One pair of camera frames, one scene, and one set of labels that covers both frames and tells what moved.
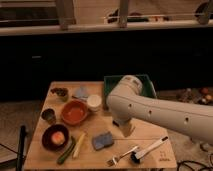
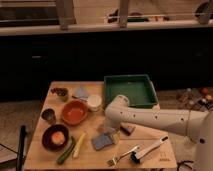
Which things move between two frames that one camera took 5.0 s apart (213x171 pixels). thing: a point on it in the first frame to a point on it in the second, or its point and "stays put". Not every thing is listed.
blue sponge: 102,140 stays put
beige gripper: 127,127 to 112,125
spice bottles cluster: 201,95 stays put
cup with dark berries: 61,93 stays put
